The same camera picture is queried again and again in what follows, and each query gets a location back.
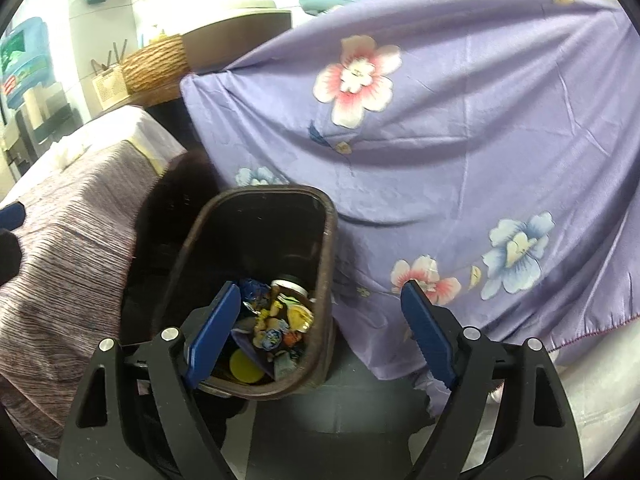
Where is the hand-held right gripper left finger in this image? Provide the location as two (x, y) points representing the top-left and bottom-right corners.
(57, 281), (243, 480)

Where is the brown box white lid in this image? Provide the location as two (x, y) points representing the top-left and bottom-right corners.
(181, 0), (293, 75)

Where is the brown trash bin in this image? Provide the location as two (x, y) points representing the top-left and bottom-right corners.
(150, 185), (337, 401)

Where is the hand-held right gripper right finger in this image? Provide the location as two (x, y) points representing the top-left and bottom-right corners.
(400, 280), (586, 480)

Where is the dark wooden utensil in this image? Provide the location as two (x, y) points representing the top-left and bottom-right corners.
(90, 40), (128, 73)

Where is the paper towel roll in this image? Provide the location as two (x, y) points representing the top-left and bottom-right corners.
(24, 87), (46, 129)

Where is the woven basket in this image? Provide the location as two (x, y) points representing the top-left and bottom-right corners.
(121, 34), (191, 93)

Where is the cream utensil holder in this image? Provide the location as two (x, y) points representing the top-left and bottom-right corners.
(91, 67), (130, 111)

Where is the colourful crumpled wrapper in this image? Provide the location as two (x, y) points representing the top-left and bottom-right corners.
(252, 309), (307, 361)

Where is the blue crumpled wrapper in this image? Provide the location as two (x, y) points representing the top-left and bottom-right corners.
(240, 280), (272, 307)

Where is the purple floral cloth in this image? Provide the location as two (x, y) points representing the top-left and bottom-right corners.
(179, 0), (640, 381)

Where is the water dispenser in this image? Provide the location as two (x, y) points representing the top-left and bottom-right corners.
(0, 110), (37, 181)

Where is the blue water jug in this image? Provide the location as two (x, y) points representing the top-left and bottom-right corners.
(0, 16), (55, 108)

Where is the yellow round lid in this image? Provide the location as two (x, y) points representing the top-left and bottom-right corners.
(229, 349), (266, 385)

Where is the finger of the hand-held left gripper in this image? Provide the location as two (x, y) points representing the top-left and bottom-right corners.
(0, 230), (23, 287)
(0, 201), (27, 231)

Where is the yellow-green snack packet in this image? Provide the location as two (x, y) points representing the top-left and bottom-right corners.
(287, 307), (315, 333)

